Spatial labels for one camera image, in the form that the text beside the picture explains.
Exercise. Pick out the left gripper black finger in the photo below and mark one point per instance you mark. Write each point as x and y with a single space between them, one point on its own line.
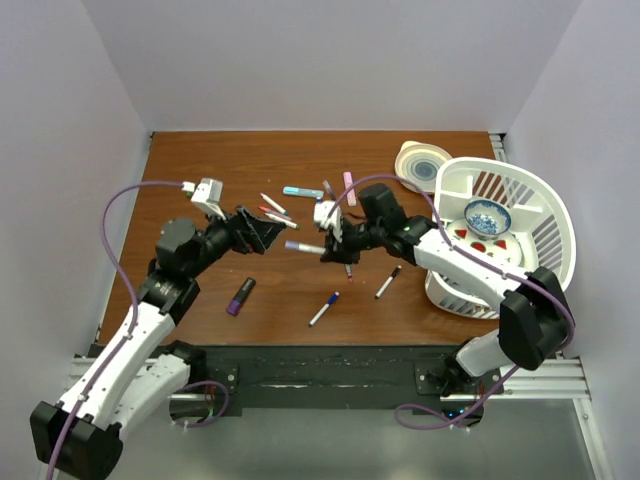
249 230
264 234

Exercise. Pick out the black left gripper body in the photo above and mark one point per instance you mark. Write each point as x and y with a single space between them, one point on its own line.
222 236

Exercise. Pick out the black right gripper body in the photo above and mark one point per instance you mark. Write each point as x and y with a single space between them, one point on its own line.
366 235

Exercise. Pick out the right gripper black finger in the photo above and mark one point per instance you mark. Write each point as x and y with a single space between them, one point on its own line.
331 242
340 255

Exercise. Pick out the pink marker pen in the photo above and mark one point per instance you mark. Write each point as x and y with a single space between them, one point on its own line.
267 210

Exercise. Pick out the teal tip white marker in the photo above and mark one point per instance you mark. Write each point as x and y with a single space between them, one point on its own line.
272 203

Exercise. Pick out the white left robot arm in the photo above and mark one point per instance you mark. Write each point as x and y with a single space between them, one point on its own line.
83 433

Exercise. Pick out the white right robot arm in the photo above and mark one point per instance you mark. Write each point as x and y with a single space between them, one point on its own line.
534 318

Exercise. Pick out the dark purple gel pen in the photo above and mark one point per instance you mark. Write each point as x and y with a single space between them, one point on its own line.
329 189

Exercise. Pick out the black cap whiteboard marker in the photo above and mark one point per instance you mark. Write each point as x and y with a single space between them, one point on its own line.
388 281

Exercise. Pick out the light blue highlighter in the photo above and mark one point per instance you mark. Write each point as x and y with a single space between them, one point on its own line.
302 192

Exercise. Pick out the blue cap marker near front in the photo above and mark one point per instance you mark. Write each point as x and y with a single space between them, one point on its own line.
332 299

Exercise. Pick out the purple black highlighter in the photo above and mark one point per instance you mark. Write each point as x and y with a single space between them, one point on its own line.
241 296

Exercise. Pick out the pink highlighter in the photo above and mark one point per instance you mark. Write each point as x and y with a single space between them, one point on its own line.
348 184

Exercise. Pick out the cream plate with grey spiral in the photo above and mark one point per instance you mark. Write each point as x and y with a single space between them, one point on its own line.
419 163

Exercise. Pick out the blue floral ceramic bowl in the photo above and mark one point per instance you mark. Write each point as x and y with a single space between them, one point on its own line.
487 218

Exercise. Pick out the white plastic dish rack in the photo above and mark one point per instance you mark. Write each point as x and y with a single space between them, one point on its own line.
540 221

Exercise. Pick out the white watermelon pattern plate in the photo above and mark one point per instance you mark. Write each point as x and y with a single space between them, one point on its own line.
503 248

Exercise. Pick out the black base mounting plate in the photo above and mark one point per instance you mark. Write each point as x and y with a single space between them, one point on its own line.
203 359

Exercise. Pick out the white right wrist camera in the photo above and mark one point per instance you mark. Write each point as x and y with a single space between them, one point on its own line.
328 218

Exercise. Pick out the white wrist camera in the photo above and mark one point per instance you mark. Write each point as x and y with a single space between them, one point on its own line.
206 196
328 218

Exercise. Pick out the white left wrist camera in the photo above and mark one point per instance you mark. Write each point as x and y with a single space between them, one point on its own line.
206 196

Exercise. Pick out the aluminium frame rail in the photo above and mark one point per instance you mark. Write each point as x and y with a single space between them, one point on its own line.
530 380

